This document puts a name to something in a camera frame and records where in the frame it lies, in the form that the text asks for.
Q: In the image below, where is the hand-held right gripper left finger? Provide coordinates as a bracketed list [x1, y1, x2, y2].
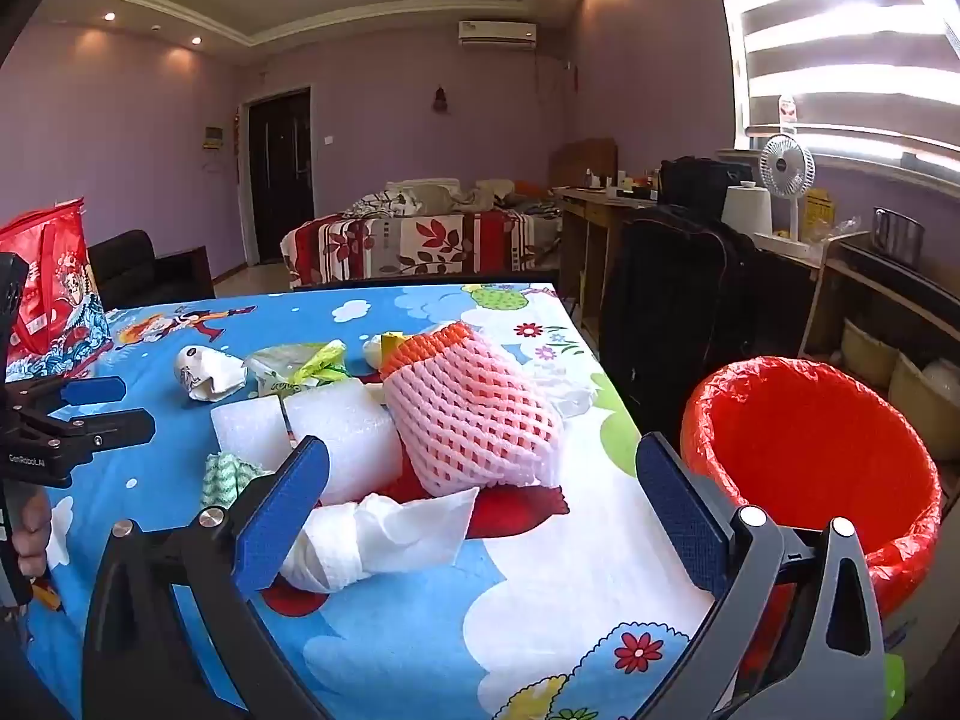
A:
[81, 435, 331, 720]

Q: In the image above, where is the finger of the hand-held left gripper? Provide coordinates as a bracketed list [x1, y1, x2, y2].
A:
[4, 375, 127, 410]
[11, 409, 156, 466]

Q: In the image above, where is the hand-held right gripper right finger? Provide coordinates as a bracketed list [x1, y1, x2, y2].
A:
[636, 431, 887, 720]

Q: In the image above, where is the white foam block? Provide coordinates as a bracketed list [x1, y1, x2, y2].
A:
[211, 397, 293, 466]
[283, 379, 402, 503]

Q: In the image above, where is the large white tissue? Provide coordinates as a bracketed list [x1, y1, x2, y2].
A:
[279, 486, 481, 593]

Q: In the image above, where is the bin with red liner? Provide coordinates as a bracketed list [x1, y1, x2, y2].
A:
[681, 356, 944, 680]

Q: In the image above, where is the green clear plastic bag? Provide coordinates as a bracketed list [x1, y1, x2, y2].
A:
[244, 341, 350, 397]

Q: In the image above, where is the person's left hand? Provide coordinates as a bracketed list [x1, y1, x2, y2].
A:
[16, 491, 53, 578]

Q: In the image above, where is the green striped cloth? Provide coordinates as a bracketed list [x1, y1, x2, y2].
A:
[201, 452, 275, 511]

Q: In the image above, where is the red printed tote bag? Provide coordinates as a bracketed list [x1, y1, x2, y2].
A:
[0, 197, 113, 383]

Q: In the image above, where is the crumpled paper cup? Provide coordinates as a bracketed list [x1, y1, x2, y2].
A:
[176, 345, 247, 400]

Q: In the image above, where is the black armchair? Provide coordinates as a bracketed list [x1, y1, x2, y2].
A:
[88, 229, 216, 312]

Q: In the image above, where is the pink foam fruit net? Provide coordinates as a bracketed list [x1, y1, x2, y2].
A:
[382, 326, 565, 497]

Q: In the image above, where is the orange foam fruit net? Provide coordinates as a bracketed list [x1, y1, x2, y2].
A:
[379, 321, 475, 380]

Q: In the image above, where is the black suitcase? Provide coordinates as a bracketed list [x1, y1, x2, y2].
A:
[600, 206, 758, 406]

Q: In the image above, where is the cartoon printed tablecloth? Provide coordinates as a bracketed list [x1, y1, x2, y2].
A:
[22, 283, 721, 720]

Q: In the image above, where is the dark wooden door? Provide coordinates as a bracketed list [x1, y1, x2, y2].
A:
[247, 88, 314, 265]

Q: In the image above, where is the wooden shelf cabinet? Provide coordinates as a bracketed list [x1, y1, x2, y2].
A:
[799, 232, 960, 466]

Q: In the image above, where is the bed with red floral cover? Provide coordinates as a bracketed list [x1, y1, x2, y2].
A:
[280, 180, 563, 293]

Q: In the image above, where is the white cylindrical pot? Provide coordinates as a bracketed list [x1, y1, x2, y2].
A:
[722, 181, 773, 237]

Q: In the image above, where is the yellow box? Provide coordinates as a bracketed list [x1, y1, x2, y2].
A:
[805, 190, 837, 237]

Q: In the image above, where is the black bag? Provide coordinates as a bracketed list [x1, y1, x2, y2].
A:
[658, 156, 753, 207]

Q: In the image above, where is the crumpled bedding pile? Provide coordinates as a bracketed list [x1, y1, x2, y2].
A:
[341, 178, 556, 218]

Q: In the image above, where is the wooden headboard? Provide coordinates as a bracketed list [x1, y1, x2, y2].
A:
[550, 137, 618, 188]

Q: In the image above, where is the white desk fan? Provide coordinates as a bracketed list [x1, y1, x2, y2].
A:
[757, 133, 815, 256]

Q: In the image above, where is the striped window blind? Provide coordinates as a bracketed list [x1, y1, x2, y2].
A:
[709, 0, 960, 158]

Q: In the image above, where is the white air conditioner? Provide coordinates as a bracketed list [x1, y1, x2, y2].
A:
[457, 19, 539, 52]

